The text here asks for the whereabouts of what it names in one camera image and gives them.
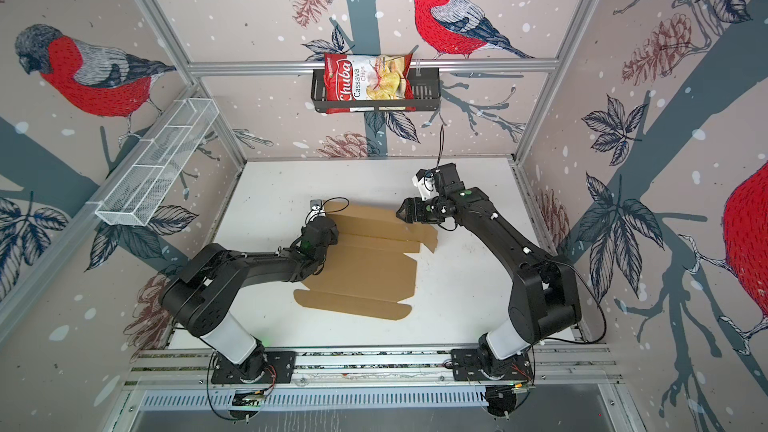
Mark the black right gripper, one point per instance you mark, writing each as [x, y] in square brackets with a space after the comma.
[411, 207]

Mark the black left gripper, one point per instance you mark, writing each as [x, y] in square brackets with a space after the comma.
[334, 235]

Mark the brown cardboard paper box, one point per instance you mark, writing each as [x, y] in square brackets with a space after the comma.
[370, 272]

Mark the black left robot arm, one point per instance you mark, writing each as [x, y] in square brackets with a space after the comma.
[201, 295]

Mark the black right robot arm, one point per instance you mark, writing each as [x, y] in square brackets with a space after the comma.
[544, 297]

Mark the red cassava chips bag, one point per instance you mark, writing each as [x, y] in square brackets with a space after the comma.
[355, 78]

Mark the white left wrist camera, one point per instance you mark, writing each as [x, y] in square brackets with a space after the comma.
[316, 205]

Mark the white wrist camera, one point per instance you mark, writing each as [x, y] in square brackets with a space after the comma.
[316, 205]
[424, 181]

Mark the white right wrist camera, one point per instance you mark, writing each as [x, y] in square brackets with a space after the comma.
[424, 181]

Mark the black wire wall basket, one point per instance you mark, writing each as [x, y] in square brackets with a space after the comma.
[425, 88]

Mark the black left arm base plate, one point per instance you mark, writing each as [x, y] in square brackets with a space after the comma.
[270, 367]

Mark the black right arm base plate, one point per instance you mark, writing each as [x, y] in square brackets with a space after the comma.
[479, 364]

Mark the white mesh wall shelf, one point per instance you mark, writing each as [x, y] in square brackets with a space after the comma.
[162, 155]

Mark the aluminium front rail frame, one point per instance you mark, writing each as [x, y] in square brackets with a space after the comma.
[306, 379]

